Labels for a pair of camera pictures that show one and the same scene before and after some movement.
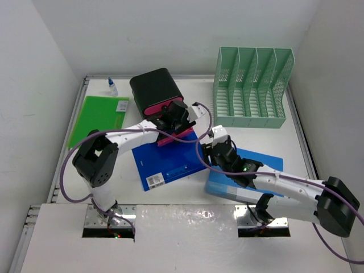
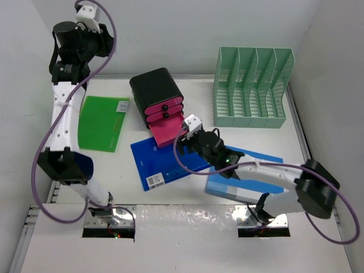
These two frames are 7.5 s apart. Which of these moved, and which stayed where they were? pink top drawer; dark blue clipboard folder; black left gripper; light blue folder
Moved: black left gripper
Stayed: light blue folder; pink top drawer; dark blue clipboard folder
